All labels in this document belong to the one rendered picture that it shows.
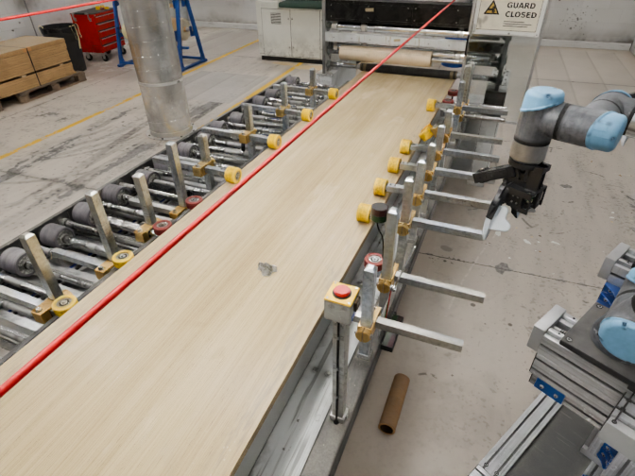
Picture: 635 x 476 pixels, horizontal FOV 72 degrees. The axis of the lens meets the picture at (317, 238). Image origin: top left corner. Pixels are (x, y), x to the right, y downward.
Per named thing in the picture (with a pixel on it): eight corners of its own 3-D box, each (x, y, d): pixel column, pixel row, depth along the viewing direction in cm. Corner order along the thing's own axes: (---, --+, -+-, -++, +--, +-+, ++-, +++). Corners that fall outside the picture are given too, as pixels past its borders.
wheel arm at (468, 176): (494, 181, 212) (496, 175, 210) (494, 185, 209) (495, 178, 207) (394, 165, 228) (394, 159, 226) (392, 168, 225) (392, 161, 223)
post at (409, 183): (403, 272, 195) (416, 176, 167) (401, 277, 193) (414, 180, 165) (395, 270, 196) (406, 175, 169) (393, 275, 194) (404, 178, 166)
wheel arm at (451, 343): (461, 347, 144) (464, 338, 141) (460, 354, 141) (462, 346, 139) (337, 312, 158) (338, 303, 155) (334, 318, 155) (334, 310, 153)
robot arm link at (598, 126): (638, 105, 86) (578, 93, 93) (623, 121, 80) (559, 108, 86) (622, 143, 91) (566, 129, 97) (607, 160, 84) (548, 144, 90)
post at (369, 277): (368, 365, 161) (378, 263, 133) (366, 372, 159) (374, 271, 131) (360, 362, 162) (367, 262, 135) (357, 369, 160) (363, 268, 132)
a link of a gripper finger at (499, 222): (497, 246, 102) (518, 211, 100) (475, 234, 106) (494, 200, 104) (501, 247, 104) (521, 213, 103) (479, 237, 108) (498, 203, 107)
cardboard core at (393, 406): (410, 376, 222) (395, 427, 199) (408, 385, 227) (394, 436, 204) (395, 371, 225) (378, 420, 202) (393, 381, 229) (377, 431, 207)
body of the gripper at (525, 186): (524, 218, 101) (539, 171, 94) (490, 204, 106) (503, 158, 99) (540, 207, 105) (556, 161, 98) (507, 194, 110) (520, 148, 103)
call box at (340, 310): (358, 309, 113) (360, 287, 108) (350, 328, 107) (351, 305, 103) (334, 302, 115) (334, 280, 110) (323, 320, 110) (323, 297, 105)
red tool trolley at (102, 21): (128, 53, 851) (117, 7, 804) (105, 62, 791) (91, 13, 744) (107, 52, 860) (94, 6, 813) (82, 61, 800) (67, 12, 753)
